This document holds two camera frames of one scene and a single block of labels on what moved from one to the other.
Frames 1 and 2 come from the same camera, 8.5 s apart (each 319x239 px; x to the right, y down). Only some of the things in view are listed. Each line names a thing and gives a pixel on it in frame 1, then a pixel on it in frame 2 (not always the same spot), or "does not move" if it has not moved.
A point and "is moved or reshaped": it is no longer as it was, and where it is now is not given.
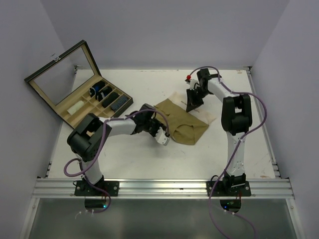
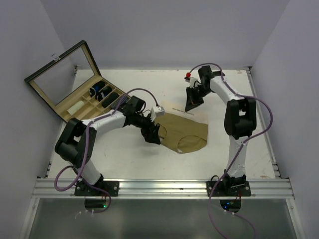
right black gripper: [193, 103] does not move
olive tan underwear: [185, 128] is moved or reshaped
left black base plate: [100, 188] does not move
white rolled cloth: [73, 109] does not move
